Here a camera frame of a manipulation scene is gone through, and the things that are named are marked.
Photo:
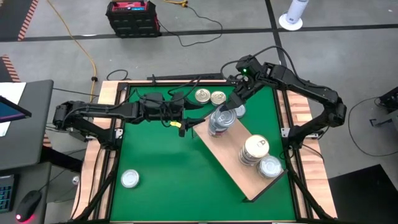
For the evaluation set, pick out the black perforated panel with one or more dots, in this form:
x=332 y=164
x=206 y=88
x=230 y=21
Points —
x=186 y=76

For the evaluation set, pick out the black clamp bracket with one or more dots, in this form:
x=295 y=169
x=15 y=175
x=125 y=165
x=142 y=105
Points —
x=153 y=79

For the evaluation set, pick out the yellow tag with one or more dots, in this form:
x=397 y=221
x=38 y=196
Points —
x=176 y=124

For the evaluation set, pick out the green table mat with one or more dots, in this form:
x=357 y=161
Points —
x=217 y=208

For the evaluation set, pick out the white paper sheet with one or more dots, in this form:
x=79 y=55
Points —
x=14 y=90

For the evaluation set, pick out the white arm base bracket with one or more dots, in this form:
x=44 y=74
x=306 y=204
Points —
x=119 y=133
x=284 y=132

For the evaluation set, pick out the black computer mouse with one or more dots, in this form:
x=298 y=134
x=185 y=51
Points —
x=28 y=205

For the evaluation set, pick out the white round stand base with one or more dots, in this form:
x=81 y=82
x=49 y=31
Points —
x=290 y=24

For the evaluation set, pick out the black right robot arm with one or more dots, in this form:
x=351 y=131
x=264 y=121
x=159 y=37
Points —
x=311 y=88

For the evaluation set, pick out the black orange-striped floor mat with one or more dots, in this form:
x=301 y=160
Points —
x=12 y=18
x=4 y=73

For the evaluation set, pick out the backlit keyboard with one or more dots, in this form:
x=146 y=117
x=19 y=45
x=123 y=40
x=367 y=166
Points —
x=6 y=196

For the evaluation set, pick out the grey keyboard tray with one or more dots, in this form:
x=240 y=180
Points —
x=31 y=180

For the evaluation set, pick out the grey desk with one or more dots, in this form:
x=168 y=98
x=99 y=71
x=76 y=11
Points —
x=35 y=124

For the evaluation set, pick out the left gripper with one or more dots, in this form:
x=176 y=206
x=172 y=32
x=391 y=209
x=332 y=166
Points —
x=174 y=107

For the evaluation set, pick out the silver-lid seafood can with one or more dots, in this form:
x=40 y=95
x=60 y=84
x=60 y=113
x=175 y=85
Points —
x=214 y=130
x=264 y=175
x=130 y=178
x=270 y=165

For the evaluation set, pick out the red label seafood can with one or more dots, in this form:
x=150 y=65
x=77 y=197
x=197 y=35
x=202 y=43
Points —
x=217 y=134

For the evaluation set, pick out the black crate with red top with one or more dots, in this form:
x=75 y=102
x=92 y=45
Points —
x=133 y=25

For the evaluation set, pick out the plain black floor mat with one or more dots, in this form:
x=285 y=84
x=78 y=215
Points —
x=363 y=199

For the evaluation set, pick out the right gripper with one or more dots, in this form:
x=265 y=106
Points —
x=245 y=86

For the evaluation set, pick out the black desk base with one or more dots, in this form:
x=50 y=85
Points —
x=62 y=160

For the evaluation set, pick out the black equipment box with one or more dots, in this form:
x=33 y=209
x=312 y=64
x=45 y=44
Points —
x=390 y=99

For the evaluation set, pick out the teal label seafood can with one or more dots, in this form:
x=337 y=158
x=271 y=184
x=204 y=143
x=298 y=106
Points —
x=225 y=117

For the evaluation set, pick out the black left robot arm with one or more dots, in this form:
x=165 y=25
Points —
x=105 y=109

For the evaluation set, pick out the blue albacore tuna can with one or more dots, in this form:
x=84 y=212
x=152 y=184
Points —
x=213 y=124
x=241 y=112

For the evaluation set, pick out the small silver knob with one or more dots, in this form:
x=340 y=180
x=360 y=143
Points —
x=75 y=180

